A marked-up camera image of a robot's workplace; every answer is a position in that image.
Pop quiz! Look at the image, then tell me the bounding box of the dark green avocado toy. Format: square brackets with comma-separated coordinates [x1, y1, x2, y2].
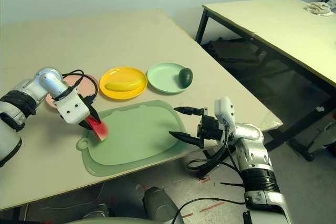
[178, 68, 194, 88]

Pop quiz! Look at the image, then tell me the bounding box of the clear plastic film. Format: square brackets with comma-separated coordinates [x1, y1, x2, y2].
[258, 111, 283, 132]

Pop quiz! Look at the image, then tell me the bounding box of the white crumpled cloth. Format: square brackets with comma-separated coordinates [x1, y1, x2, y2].
[303, 2, 333, 17]

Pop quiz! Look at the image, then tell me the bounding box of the beige side table black frame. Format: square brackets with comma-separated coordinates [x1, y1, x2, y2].
[195, 0, 336, 162]

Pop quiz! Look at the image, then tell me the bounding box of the mint green plastic plate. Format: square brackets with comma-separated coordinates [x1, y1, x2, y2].
[146, 62, 194, 94]

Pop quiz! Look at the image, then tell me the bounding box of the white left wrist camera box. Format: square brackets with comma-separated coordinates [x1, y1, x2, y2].
[54, 91, 90, 124]

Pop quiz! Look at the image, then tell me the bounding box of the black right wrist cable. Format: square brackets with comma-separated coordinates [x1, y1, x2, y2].
[170, 124, 247, 224]

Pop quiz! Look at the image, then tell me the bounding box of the green cutting board mat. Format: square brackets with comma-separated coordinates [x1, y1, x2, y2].
[76, 100, 187, 176]

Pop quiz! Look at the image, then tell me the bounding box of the grey robot leg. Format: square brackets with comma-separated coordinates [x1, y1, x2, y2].
[83, 202, 113, 219]
[143, 186, 184, 224]

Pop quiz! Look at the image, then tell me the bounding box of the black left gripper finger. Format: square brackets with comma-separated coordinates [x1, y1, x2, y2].
[78, 120, 93, 131]
[85, 104, 102, 125]

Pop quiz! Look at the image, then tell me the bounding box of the grey robot left leg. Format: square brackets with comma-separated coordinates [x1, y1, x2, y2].
[83, 202, 113, 219]

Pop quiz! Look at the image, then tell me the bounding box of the yellow banana toy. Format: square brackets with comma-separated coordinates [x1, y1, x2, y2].
[104, 78, 144, 92]

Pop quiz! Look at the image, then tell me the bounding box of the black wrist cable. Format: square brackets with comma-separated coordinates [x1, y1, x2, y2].
[61, 69, 100, 104]
[170, 124, 247, 224]

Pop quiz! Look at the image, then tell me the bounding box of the red watermelon slice toy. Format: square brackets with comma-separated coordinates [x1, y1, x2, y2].
[86, 115, 109, 142]

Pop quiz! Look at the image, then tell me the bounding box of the white grey floor device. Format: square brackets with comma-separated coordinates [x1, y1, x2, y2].
[313, 121, 336, 152]

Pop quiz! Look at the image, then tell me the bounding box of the grey robot right leg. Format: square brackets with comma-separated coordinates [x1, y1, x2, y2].
[143, 186, 184, 224]

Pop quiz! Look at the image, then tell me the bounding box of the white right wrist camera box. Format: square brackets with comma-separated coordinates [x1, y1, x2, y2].
[214, 96, 237, 135]

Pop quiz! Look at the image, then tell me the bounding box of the pink plastic plate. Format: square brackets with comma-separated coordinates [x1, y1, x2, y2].
[45, 73, 100, 109]

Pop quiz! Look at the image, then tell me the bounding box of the grey robot torso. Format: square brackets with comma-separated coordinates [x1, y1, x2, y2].
[65, 216, 182, 224]

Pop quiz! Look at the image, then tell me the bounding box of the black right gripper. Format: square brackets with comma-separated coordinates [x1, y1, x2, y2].
[168, 106, 221, 149]

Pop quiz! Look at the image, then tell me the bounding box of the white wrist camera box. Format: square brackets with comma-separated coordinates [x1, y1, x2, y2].
[54, 91, 90, 124]
[214, 96, 237, 135]

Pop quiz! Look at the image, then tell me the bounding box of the yellow plastic plate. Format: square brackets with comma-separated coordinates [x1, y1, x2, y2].
[99, 66, 148, 101]

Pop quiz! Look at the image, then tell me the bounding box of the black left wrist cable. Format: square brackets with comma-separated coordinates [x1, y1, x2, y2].
[61, 69, 100, 104]

